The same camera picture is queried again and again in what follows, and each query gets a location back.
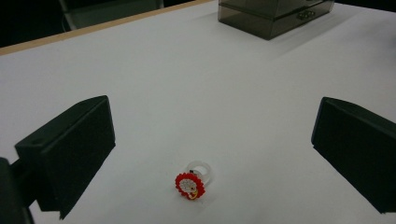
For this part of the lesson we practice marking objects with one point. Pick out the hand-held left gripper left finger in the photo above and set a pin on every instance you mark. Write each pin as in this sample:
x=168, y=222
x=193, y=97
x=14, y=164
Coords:
x=71, y=149

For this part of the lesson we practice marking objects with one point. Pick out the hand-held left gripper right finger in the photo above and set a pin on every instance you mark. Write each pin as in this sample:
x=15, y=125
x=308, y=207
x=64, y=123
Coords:
x=358, y=146

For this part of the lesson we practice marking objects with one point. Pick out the smoky transparent jewelry box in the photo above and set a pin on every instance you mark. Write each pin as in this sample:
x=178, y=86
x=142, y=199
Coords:
x=271, y=17

